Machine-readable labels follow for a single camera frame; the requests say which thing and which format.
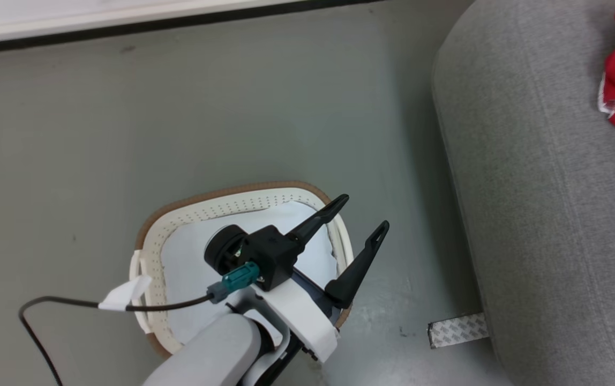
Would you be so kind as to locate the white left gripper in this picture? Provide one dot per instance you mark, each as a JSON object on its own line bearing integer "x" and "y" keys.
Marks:
{"x": 307, "y": 316}

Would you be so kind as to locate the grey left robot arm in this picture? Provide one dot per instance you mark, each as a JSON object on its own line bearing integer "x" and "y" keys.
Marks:
{"x": 216, "y": 348}

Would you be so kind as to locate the grey fabric sofa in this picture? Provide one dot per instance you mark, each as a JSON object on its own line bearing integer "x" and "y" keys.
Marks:
{"x": 543, "y": 187}

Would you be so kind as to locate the white perforated laundry basket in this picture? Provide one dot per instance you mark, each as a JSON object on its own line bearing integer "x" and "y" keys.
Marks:
{"x": 216, "y": 206}

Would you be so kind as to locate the grey patterned tape strip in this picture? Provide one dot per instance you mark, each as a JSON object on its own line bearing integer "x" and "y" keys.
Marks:
{"x": 457, "y": 330}

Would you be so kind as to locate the white cloth in basket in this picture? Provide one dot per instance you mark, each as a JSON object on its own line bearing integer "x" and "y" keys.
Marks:
{"x": 189, "y": 268}

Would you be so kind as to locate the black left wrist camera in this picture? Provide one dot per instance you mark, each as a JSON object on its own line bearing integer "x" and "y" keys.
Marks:
{"x": 256, "y": 252}

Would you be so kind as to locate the white wall baseboard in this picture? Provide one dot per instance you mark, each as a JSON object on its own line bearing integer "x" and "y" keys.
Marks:
{"x": 45, "y": 24}

